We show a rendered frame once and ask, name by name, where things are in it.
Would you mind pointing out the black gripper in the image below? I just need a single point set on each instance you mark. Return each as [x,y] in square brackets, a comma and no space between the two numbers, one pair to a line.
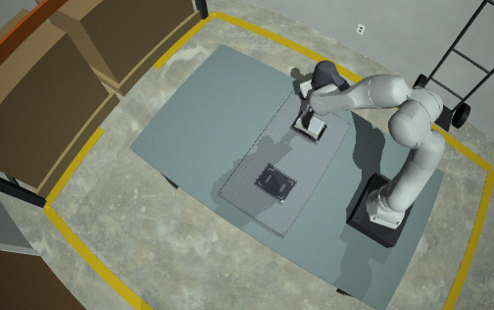
[308,117]

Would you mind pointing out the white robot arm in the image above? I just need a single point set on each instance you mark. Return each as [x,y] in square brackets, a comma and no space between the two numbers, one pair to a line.
[409,126]

